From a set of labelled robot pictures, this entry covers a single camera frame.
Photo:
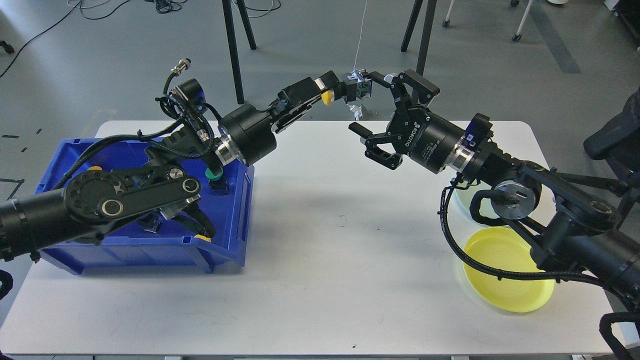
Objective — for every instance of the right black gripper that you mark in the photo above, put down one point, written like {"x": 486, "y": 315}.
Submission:
{"x": 428, "y": 139}

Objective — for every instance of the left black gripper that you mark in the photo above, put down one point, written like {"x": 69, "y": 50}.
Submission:
{"x": 252, "y": 131}

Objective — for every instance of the green push button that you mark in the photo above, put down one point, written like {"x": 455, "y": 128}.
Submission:
{"x": 150, "y": 223}
{"x": 218, "y": 184}

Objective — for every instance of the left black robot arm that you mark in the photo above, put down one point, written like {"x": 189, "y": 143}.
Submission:
{"x": 93, "y": 203}

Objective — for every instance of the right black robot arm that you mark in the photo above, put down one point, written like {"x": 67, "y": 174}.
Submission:
{"x": 572, "y": 236}

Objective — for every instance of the light green plate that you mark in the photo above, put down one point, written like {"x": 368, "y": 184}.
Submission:
{"x": 465, "y": 193}

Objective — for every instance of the yellow plate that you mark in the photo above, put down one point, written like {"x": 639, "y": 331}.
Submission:
{"x": 502, "y": 248}

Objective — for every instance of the yellow push button front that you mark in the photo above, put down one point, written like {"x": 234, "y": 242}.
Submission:
{"x": 203, "y": 237}

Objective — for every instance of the black office chair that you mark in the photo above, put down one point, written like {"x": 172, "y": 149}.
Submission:
{"x": 618, "y": 143}

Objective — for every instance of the blue plastic bin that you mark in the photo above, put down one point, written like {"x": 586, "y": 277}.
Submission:
{"x": 173, "y": 244}

